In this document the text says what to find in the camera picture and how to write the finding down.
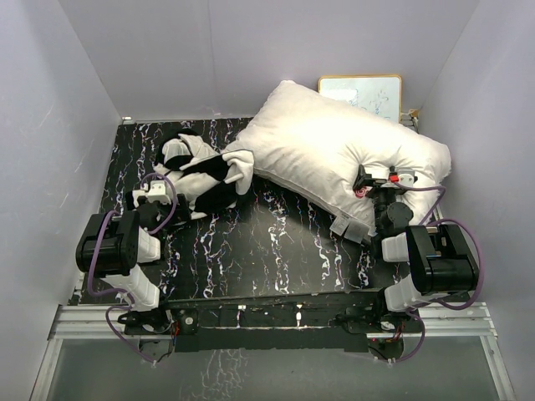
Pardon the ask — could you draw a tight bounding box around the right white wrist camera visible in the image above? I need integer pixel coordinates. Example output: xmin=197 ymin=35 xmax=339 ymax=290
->
xmin=388 ymin=166 xmax=418 ymax=188

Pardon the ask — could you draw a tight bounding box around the white pillow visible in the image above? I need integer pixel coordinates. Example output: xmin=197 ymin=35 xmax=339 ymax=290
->
xmin=225 ymin=80 xmax=451 ymax=231

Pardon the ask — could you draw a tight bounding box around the black white checkered pillowcase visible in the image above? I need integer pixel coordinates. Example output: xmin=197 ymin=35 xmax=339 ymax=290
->
xmin=153 ymin=129 xmax=254 ymax=222

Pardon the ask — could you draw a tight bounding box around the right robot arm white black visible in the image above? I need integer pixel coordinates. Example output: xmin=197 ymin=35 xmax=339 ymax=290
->
xmin=353 ymin=165 xmax=484 ymax=332

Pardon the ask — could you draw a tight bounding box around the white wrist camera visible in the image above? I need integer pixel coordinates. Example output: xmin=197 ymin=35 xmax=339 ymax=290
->
xmin=143 ymin=180 xmax=173 ymax=205
xmin=388 ymin=166 xmax=418 ymax=188

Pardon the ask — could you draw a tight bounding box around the small whiteboard with wooden frame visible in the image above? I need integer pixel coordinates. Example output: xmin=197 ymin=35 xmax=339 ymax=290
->
xmin=318 ymin=74 xmax=402 ymax=123

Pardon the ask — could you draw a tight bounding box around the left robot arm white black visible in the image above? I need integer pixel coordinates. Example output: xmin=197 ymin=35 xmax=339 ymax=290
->
xmin=75 ymin=190 xmax=191 ymax=333

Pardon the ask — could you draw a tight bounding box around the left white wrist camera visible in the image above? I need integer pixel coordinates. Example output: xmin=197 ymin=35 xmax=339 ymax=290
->
xmin=143 ymin=180 xmax=173 ymax=205

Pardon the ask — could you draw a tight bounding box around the aluminium frame rail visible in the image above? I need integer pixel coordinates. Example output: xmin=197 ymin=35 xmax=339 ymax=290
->
xmin=49 ymin=278 xmax=516 ymax=400

